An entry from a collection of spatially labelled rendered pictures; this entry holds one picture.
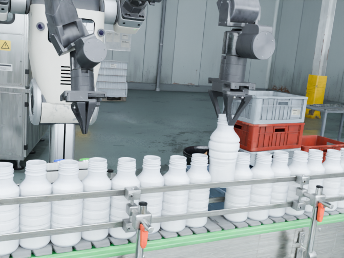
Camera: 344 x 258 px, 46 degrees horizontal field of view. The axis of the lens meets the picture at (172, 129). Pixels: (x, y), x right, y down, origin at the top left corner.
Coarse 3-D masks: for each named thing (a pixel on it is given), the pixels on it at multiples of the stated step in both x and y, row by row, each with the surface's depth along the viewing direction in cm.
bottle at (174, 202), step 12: (180, 156) 90; (180, 168) 87; (168, 180) 87; (180, 180) 87; (168, 192) 87; (180, 192) 87; (168, 204) 88; (180, 204) 88; (168, 228) 89; (180, 228) 89
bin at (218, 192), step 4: (208, 164) 166; (188, 168) 162; (208, 168) 166; (212, 188) 141; (216, 188) 138; (220, 188) 171; (224, 188) 172; (212, 192) 141; (216, 192) 139; (220, 192) 136; (224, 192) 134; (212, 196) 141; (216, 196) 139; (220, 196) 136; (224, 196) 134; (208, 204) 143; (212, 204) 141; (216, 204) 139; (220, 204) 136; (208, 208) 143; (212, 208) 141; (216, 208) 139; (220, 208) 136
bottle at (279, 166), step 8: (280, 152) 104; (280, 160) 101; (272, 168) 102; (280, 168) 101; (288, 168) 102; (280, 176) 101; (288, 176) 101; (280, 184) 101; (288, 184) 103; (272, 192) 102; (280, 192) 101; (272, 200) 102; (280, 200) 102; (280, 208) 102; (272, 216) 103; (280, 216) 103
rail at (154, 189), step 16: (320, 176) 105; (336, 176) 107; (80, 192) 77; (96, 192) 78; (112, 192) 80; (144, 192) 83; (240, 208) 95; (256, 208) 97; (272, 208) 100; (96, 224) 80; (112, 224) 81; (0, 240) 72
